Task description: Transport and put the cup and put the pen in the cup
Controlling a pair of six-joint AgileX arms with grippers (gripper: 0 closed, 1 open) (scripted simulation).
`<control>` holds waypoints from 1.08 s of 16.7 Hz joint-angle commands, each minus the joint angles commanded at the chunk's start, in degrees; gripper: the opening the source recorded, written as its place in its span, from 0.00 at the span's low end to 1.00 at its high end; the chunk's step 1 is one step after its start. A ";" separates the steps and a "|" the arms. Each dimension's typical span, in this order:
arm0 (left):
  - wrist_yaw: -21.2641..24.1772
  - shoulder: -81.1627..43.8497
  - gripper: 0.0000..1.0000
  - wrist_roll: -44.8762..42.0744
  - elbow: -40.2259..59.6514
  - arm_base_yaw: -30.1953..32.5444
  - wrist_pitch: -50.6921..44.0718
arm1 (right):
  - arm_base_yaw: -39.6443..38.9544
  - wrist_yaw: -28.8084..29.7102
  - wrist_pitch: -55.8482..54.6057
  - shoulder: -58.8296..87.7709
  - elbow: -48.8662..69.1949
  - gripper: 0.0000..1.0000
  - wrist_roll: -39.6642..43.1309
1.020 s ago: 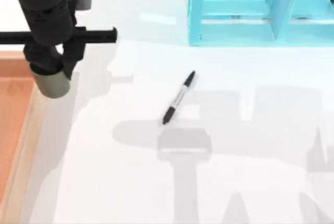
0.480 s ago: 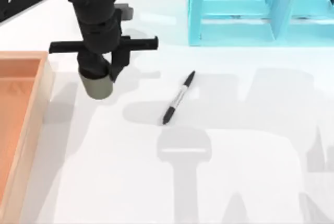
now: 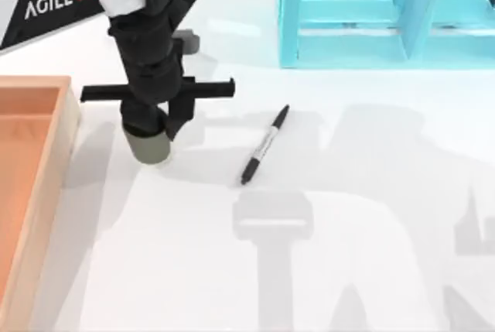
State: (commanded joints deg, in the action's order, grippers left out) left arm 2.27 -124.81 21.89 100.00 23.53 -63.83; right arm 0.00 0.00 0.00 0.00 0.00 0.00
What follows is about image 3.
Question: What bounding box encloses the light blue rack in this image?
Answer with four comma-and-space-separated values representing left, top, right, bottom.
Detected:
277, 0, 495, 71

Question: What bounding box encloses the grey cylindrical cup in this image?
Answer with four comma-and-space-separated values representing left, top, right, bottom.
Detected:
122, 122, 172, 166

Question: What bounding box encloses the pale grey rounded box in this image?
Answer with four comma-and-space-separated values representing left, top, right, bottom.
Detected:
175, 29, 201, 56

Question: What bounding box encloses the shallow salmon-coloured box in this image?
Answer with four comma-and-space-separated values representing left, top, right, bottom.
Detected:
0, 74, 83, 332

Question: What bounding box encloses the black marker pen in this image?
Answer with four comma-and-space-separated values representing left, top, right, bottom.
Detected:
240, 104, 291, 187

